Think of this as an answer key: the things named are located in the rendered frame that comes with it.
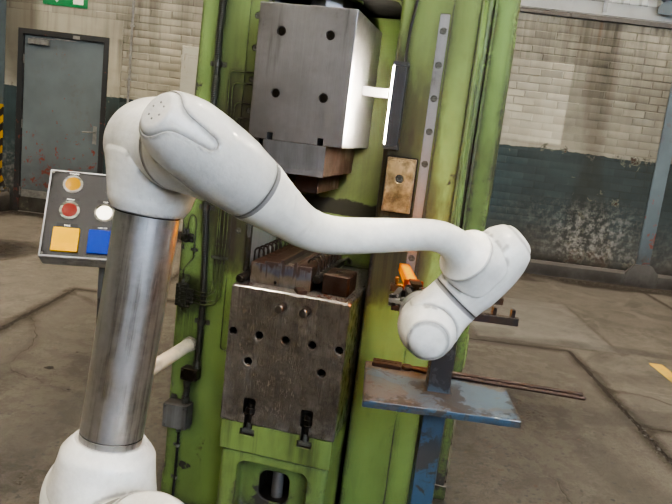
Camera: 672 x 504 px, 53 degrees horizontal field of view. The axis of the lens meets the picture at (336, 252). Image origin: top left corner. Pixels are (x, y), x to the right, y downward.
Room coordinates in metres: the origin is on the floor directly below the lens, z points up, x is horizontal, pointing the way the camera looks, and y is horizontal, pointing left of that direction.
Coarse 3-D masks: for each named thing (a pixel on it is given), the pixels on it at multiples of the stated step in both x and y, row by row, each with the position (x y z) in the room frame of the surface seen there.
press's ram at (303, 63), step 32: (288, 32) 2.07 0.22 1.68; (320, 32) 2.05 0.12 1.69; (352, 32) 2.03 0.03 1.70; (256, 64) 2.09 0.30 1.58; (288, 64) 2.07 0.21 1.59; (320, 64) 2.05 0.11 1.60; (352, 64) 2.03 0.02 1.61; (256, 96) 2.09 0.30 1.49; (288, 96) 2.06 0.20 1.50; (320, 96) 2.05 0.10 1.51; (352, 96) 2.08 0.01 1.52; (384, 96) 2.20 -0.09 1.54; (256, 128) 2.08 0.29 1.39; (288, 128) 2.06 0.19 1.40; (320, 128) 2.04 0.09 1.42; (352, 128) 2.13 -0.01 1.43
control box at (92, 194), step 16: (64, 176) 2.04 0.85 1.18; (80, 176) 2.05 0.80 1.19; (96, 176) 2.06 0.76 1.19; (48, 192) 2.00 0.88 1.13; (64, 192) 2.01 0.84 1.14; (80, 192) 2.03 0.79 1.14; (96, 192) 2.04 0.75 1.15; (48, 208) 1.98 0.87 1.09; (80, 208) 2.00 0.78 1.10; (96, 208) 2.01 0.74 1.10; (112, 208) 2.03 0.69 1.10; (48, 224) 1.96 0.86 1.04; (64, 224) 1.97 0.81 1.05; (80, 224) 1.98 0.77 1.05; (96, 224) 1.99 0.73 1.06; (48, 240) 1.93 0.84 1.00; (80, 240) 1.96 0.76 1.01; (48, 256) 1.91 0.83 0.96; (64, 256) 1.92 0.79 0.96; (80, 256) 1.93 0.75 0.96; (96, 256) 1.95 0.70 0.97
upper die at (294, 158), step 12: (264, 144) 2.08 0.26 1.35; (276, 144) 2.07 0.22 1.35; (288, 144) 2.06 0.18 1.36; (300, 144) 2.05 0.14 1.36; (276, 156) 2.07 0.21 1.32; (288, 156) 2.06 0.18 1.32; (300, 156) 2.05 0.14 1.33; (312, 156) 2.04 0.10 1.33; (324, 156) 2.04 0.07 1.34; (336, 156) 2.18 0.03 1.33; (348, 156) 2.36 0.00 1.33; (288, 168) 2.06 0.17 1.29; (300, 168) 2.05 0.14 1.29; (312, 168) 2.04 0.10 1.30; (324, 168) 2.05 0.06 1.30; (336, 168) 2.20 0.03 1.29; (348, 168) 2.39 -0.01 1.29
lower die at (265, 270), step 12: (276, 252) 2.28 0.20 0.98; (288, 252) 2.25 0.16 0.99; (312, 252) 2.25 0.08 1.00; (252, 264) 2.08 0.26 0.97; (264, 264) 2.07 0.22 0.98; (276, 264) 2.06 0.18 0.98; (300, 264) 2.07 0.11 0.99; (312, 264) 2.09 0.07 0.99; (252, 276) 2.08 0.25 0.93; (264, 276) 2.07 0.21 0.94; (276, 276) 2.06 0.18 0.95; (288, 276) 2.05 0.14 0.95; (300, 276) 2.04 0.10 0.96; (312, 276) 2.05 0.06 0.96; (312, 288) 2.07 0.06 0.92
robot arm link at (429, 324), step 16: (432, 288) 1.20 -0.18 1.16; (416, 304) 1.19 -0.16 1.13; (432, 304) 1.17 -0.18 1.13; (448, 304) 1.17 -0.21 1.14; (400, 320) 1.20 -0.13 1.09; (416, 320) 1.14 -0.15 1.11; (432, 320) 1.13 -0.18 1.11; (448, 320) 1.15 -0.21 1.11; (464, 320) 1.18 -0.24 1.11; (400, 336) 1.18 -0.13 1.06; (416, 336) 1.13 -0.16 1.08; (432, 336) 1.13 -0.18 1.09; (448, 336) 1.13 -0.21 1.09; (416, 352) 1.14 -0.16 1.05; (432, 352) 1.13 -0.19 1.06
